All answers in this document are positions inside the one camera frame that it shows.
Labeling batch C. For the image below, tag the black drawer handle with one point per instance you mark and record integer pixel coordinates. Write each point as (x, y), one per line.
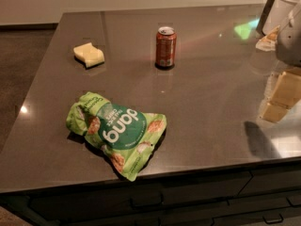
(273, 219)
(144, 201)

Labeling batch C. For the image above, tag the green rice chip bag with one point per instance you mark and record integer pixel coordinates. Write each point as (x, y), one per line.
(126, 136)

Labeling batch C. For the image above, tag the red soda can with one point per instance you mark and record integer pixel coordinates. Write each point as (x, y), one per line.
(166, 38)

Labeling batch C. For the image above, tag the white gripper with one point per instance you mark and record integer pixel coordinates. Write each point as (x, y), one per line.
(290, 37)

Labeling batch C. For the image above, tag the white cylindrical container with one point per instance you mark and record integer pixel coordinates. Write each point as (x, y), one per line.
(274, 12)

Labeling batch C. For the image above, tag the black drawer handle left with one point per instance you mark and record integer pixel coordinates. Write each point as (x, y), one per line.
(144, 201)

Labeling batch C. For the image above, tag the yellow sponge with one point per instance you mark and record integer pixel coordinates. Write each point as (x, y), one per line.
(89, 55)

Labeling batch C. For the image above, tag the black drawer handle right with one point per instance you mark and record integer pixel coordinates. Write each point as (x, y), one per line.
(273, 219)

